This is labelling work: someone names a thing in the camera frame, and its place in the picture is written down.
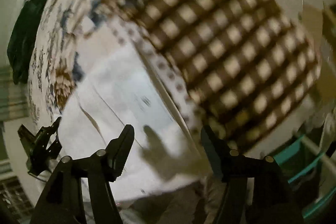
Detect floral fleece blanket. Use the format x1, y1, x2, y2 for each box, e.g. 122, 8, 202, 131
28, 0, 124, 128

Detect white pants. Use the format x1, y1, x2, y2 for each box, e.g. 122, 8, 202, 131
58, 44, 210, 202

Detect brown checkered bedsheet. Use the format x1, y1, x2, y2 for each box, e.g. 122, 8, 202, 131
100, 0, 321, 151

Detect dark green garment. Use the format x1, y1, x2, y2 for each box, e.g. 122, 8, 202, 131
7, 0, 47, 84

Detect teal plastic basket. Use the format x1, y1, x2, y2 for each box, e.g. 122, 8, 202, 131
270, 136, 335, 223

